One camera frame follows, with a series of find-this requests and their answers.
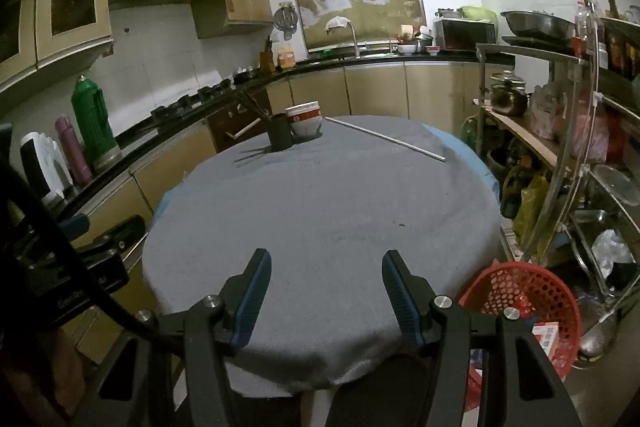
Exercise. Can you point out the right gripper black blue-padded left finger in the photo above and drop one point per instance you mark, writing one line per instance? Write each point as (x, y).
(243, 295)

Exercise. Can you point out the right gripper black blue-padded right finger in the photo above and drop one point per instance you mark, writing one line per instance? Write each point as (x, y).
(411, 298)

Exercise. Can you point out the red plastic mesh trash basket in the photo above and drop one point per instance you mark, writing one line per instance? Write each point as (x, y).
(538, 295)

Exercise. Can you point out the lower counter cabinets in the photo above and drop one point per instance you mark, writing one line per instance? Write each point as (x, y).
(439, 95)

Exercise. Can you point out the white electric appliance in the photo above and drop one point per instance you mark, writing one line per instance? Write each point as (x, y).
(45, 168)

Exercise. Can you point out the pink thermos bottle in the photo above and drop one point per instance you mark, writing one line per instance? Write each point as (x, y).
(73, 151)

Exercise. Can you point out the orange white carton box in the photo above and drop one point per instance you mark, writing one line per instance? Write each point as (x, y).
(547, 334)

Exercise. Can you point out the white thin rod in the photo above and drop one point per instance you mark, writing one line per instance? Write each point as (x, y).
(386, 138)

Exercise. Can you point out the yellow plastic bag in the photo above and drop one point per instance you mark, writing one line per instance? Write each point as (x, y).
(532, 198)

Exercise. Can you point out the green thermos flask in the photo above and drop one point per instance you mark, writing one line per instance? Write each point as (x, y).
(91, 114)

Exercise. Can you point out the dark chopstick holder cup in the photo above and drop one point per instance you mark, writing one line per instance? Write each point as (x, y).
(279, 133)

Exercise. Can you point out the white red ceramic bowl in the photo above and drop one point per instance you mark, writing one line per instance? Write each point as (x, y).
(305, 120)

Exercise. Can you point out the dark metal kettle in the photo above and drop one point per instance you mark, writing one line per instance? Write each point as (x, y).
(508, 94)

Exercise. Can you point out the metal storage rack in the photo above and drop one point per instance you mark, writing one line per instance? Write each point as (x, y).
(573, 133)

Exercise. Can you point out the microwave oven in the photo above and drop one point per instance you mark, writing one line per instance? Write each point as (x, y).
(452, 34)

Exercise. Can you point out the hanging metal strainer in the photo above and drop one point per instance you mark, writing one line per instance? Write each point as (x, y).
(285, 19)

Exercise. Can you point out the large metal basin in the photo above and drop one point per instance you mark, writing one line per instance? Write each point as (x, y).
(538, 25)

